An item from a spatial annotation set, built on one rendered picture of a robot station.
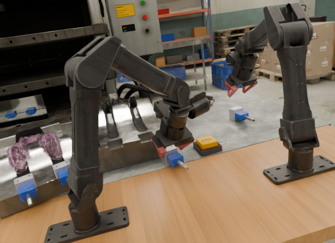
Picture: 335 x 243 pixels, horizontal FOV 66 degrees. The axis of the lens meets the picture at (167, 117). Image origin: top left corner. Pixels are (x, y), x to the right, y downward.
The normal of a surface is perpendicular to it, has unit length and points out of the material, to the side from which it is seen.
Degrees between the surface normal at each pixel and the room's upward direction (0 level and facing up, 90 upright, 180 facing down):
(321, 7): 90
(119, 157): 90
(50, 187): 90
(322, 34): 99
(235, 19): 90
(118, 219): 0
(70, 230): 0
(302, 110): 78
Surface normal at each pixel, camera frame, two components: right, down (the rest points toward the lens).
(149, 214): -0.13, -0.93
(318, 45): 0.23, 0.44
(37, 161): 0.13, -0.72
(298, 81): 0.05, 0.13
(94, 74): 0.58, 0.20
